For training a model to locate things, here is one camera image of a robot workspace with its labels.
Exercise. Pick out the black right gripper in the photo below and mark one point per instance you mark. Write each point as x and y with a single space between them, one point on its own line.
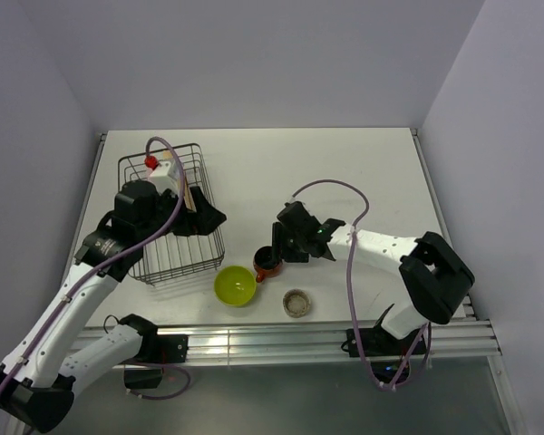
280 249

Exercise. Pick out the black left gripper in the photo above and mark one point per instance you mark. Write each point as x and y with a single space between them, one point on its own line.
204 219

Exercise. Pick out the yellow plastic plate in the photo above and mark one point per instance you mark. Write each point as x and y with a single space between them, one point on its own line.
188 199

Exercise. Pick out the orange mug dark inside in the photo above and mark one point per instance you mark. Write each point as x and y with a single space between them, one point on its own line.
266 263

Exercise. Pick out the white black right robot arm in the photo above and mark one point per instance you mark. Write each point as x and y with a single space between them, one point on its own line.
435 277

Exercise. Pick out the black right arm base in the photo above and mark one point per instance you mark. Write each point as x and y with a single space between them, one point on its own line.
376 342

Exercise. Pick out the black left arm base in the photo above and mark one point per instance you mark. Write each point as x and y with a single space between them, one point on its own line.
161 349

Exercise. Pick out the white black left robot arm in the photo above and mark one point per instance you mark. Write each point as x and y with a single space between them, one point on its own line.
40 378

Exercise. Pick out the small speckled beige dish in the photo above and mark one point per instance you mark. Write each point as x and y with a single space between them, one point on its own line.
296 303

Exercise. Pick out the lime green bowl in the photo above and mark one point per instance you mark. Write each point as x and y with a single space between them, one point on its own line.
235 286

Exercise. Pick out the black wire dish rack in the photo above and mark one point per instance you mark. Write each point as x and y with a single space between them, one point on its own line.
173 256

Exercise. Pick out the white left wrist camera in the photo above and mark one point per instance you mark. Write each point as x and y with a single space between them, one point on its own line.
163 174

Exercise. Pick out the aluminium mounting rail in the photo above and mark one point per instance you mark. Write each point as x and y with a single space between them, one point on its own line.
271 344

